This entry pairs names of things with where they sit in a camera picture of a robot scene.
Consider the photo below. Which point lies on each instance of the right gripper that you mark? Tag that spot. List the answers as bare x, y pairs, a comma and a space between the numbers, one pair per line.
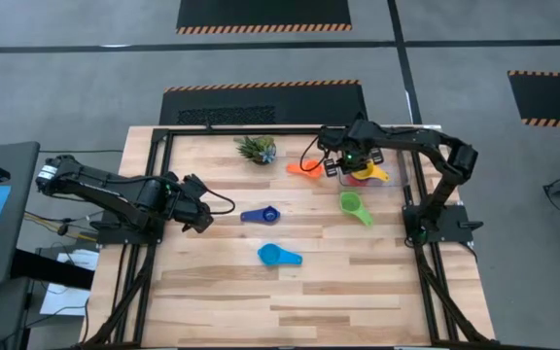
353, 153

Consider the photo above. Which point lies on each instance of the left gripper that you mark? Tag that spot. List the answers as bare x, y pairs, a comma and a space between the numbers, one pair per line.
175, 199

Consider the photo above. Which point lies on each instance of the red measuring cup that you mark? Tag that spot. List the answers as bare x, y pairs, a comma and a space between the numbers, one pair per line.
358, 182

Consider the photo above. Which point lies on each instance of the yellow measuring cup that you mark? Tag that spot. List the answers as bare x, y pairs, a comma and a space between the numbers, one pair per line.
374, 172

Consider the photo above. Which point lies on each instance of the green measuring cup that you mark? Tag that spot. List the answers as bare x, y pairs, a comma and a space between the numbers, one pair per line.
350, 202

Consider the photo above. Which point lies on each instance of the orange measuring cup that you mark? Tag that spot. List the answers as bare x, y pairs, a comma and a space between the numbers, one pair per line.
295, 168

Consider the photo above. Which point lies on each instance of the small dark blue measuring cup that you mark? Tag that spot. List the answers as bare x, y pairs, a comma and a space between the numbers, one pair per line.
270, 214

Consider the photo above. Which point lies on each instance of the light blue measuring cup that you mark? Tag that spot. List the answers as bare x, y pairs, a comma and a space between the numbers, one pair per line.
270, 254

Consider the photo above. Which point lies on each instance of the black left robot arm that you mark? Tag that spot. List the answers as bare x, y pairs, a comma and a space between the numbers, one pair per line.
105, 187

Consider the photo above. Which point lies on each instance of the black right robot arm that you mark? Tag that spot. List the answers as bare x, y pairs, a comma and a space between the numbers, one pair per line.
406, 137

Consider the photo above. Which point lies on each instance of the clear plastic basket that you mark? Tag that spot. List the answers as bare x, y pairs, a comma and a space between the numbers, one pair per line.
399, 167

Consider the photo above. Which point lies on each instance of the black hazard-striped floor mat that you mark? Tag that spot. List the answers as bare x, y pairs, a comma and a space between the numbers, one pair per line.
309, 104
552, 97
260, 12

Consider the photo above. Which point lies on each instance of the succulent plant in black pot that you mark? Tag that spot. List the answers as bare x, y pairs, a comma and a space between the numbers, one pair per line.
260, 150

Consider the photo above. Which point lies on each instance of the black desk edge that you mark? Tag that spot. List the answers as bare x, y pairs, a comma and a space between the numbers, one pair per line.
51, 272

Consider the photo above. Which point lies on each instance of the white paper sheet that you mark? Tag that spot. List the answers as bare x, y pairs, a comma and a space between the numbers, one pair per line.
66, 299

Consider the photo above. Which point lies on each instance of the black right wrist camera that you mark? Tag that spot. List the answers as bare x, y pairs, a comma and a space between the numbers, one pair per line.
336, 137

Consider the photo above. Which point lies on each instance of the black aluminium table frame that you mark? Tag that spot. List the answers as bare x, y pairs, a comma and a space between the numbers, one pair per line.
285, 130

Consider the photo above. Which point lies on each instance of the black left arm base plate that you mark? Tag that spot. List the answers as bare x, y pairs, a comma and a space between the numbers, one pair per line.
124, 235

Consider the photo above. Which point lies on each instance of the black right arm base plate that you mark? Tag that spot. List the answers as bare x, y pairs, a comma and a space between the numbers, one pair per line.
455, 226

